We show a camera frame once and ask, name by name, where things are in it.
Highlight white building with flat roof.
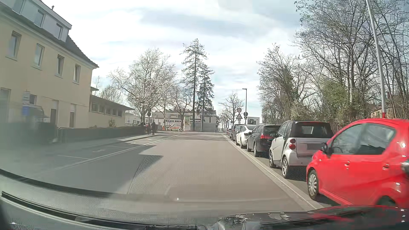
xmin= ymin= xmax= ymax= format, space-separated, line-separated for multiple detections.
xmin=150 ymin=109 xmax=218 ymax=132

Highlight smaller conifer tree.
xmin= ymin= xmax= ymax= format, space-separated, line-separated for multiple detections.
xmin=196 ymin=63 xmax=215 ymax=132

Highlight bare tree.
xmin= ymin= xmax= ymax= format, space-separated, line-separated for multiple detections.
xmin=169 ymin=84 xmax=193 ymax=131
xmin=219 ymin=92 xmax=245 ymax=128

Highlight dark parked car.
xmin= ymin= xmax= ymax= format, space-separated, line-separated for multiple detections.
xmin=230 ymin=124 xmax=246 ymax=141

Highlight tall conifer tree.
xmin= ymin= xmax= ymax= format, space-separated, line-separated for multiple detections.
xmin=180 ymin=39 xmax=208 ymax=132

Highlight white car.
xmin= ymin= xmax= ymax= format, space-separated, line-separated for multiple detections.
xmin=235 ymin=125 xmax=257 ymax=149

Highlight grey asphalt road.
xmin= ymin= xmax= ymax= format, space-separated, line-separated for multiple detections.
xmin=0 ymin=131 xmax=339 ymax=213

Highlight group of people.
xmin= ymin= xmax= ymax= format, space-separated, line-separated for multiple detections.
xmin=141 ymin=121 xmax=157 ymax=135

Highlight black car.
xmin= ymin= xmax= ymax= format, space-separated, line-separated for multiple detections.
xmin=247 ymin=124 xmax=281 ymax=157

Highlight white blossoming tree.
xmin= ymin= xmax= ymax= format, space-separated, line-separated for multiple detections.
xmin=108 ymin=48 xmax=177 ymax=123

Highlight road markings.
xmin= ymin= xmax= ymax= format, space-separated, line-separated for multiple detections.
xmin=56 ymin=132 xmax=324 ymax=211

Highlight silver small car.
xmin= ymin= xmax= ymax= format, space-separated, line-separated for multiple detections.
xmin=269 ymin=120 xmax=334 ymax=179

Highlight low beige annex building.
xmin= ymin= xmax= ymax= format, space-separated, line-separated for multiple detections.
xmin=88 ymin=86 xmax=135 ymax=128

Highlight dark low hedge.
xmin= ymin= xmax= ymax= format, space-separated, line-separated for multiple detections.
xmin=0 ymin=122 xmax=146 ymax=145

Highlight row of bare trees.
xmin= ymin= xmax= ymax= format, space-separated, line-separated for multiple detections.
xmin=256 ymin=0 xmax=409 ymax=131

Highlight car's own bonnet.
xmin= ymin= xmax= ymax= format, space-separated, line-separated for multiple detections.
xmin=204 ymin=205 xmax=409 ymax=230

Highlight red small car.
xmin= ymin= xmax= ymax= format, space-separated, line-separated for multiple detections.
xmin=306 ymin=118 xmax=409 ymax=209

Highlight beige building with dormers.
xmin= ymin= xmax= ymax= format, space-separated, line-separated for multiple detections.
xmin=0 ymin=0 xmax=99 ymax=131

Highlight yellow building behind trees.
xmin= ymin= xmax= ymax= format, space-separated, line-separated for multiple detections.
xmin=370 ymin=96 xmax=409 ymax=119

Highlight grey lamp post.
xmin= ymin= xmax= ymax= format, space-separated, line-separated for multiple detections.
xmin=365 ymin=0 xmax=387 ymax=119

